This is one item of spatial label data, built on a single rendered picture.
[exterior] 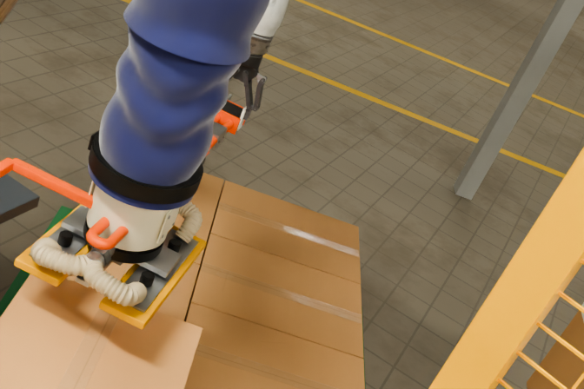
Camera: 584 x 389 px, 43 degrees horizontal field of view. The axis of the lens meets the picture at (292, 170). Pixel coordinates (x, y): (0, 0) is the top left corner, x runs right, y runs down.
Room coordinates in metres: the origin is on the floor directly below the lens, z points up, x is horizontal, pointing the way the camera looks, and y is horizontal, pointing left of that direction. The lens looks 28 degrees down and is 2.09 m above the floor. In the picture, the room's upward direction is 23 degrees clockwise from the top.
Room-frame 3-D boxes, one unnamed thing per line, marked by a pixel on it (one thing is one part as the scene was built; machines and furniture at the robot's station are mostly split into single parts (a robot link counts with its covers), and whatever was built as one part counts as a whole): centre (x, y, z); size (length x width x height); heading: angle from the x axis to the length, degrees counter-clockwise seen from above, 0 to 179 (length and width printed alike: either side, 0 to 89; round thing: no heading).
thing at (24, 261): (1.28, 0.37, 1.09); 0.34 x 0.10 x 0.05; 175
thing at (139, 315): (1.27, 0.18, 1.09); 0.34 x 0.10 x 0.05; 175
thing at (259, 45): (1.87, 0.23, 1.43); 0.09 x 0.09 x 0.06
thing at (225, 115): (1.87, 0.22, 1.19); 0.08 x 0.07 x 0.05; 175
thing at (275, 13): (1.88, 0.23, 1.54); 0.13 x 0.11 x 0.16; 16
